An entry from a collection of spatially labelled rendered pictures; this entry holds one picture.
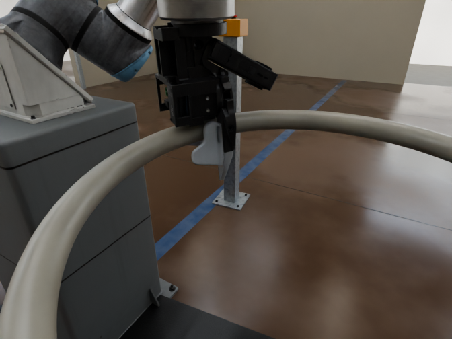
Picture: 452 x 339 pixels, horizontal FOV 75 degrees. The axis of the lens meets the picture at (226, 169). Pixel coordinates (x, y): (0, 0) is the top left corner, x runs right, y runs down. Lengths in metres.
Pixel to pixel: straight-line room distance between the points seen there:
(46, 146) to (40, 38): 0.28
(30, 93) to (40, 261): 0.67
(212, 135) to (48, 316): 0.28
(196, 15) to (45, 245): 0.26
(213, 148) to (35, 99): 0.57
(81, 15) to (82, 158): 0.39
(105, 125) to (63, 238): 0.68
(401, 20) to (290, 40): 1.96
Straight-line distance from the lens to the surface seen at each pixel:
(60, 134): 0.84
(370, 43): 6.40
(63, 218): 0.28
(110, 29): 0.98
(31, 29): 0.95
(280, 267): 1.55
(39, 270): 0.24
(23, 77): 0.87
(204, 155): 0.41
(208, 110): 0.39
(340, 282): 1.55
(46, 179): 0.85
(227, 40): 1.65
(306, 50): 6.62
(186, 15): 0.36
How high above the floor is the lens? 1.09
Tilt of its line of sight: 27 degrees down
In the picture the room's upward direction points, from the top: straight up
